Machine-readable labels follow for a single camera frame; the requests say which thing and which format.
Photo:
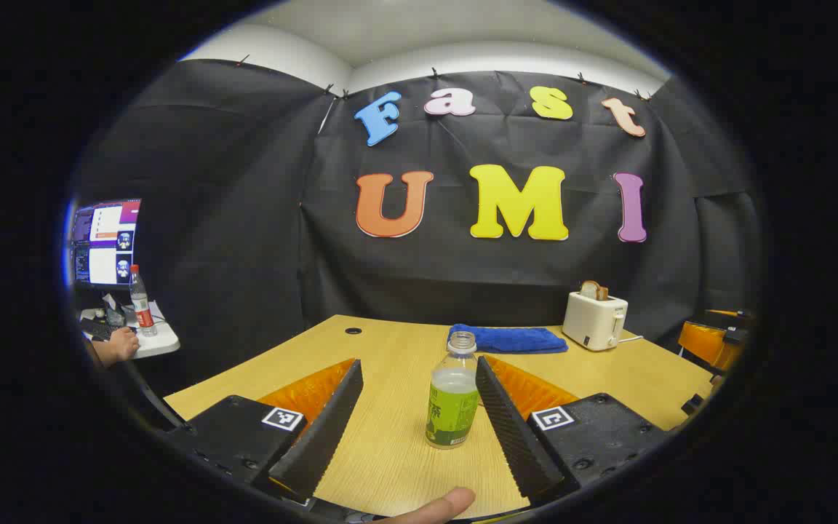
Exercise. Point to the white toaster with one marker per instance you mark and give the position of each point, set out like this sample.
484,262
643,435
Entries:
593,324

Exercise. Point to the black keyboard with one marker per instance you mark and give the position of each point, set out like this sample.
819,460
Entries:
97,329

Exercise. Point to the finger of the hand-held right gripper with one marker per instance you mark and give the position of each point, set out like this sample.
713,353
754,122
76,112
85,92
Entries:
703,340

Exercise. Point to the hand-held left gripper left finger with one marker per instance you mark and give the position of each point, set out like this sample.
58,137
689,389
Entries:
332,429

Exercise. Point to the red label plastic bottle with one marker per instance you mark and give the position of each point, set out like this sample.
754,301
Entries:
142,306

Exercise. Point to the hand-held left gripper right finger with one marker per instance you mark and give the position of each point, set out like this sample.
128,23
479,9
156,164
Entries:
513,429

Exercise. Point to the green label water bottle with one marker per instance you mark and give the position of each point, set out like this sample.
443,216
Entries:
452,407

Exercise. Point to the toasted bread slice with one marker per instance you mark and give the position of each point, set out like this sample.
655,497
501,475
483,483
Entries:
593,290

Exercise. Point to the small white side table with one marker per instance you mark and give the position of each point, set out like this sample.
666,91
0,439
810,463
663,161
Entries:
157,340

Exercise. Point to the computer monitor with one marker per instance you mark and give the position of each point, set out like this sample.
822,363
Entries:
108,244

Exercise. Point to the blue towel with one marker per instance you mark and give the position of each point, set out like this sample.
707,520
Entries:
510,340

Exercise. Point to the black backdrop cloth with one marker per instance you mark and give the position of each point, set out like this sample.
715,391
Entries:
244,255

